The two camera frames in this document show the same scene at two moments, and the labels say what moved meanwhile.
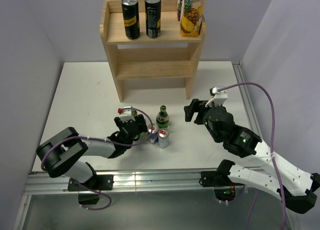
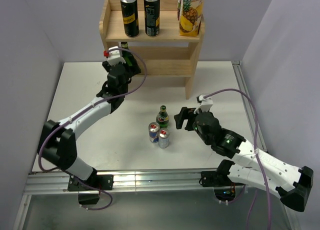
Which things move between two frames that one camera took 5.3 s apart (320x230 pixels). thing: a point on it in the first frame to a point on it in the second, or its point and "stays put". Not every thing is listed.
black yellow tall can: x=130 y=10 stays put
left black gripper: x=143 y=127 to x=106 y=65
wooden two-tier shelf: x=171 y=56 stays put
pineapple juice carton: x=193 y=9 stays put
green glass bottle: x=142 y=134 to x=128 y=56
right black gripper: x=195 y=105 to x=186 y=113
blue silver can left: x=153 y=137 stays put
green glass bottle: x=162 y=117 stays put
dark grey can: x=153 y=13 stays put
